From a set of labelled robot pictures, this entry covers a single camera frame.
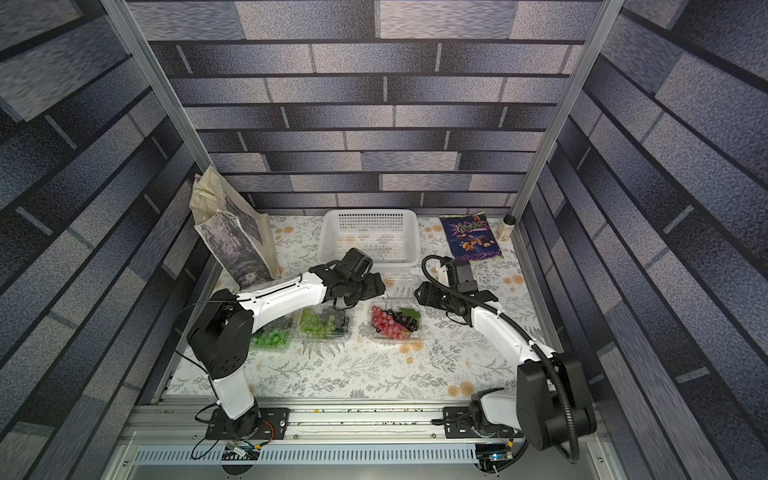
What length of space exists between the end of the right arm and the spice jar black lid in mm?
474

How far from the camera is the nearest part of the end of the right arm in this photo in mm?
622

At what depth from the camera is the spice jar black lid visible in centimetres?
109
